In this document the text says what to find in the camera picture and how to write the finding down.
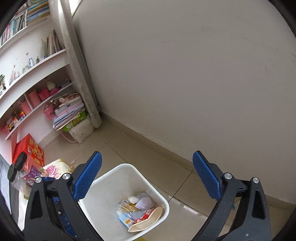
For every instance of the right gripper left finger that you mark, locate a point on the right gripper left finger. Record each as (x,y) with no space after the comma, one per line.
(71,187)

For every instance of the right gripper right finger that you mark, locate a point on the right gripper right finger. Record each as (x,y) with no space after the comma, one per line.
(251,221)

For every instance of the clear plastic bottle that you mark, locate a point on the clear plastic bottle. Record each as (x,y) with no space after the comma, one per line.
(126,207)

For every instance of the light blue snack packet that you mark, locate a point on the light blue snack packet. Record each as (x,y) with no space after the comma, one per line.
(129,218)

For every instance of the red instant noodle bowl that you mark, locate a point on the red instant noodle bowl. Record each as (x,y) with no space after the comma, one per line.
(150,217)

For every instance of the long blue carton box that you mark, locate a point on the long blue carton box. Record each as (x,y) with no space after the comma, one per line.
(58,215)

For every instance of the white tissue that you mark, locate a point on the white tissue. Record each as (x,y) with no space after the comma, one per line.
(141,201)

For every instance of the white plastic trash bin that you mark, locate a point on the white plastic trash bin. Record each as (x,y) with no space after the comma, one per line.
(107,191)

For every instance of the clear jar black lid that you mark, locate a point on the clear jar black lid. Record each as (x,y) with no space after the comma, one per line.
(16,180)

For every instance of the purple label nut jar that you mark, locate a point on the purple label nut jar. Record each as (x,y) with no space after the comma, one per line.
(28,169)

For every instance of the floral tablecloth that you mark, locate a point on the floral tablecloth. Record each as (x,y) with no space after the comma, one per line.
(54,169)

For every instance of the red gift box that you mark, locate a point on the red gift box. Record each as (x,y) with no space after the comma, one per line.
(30,146)

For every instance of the white woven bag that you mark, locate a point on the white woven bag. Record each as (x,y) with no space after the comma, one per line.
(81,131)

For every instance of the pink plastic basket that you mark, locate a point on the pink plastic basket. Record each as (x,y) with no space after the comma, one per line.
(49,112)

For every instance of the stack of books and papers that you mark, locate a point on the stack of books and papers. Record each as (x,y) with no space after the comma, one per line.
(68,111)

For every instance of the pink storage cup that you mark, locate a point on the pink storage cup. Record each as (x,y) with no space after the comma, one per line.
(34,98)

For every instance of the white pink bookshelf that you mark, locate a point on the white pink bookshelf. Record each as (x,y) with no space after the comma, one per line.
(32,57)

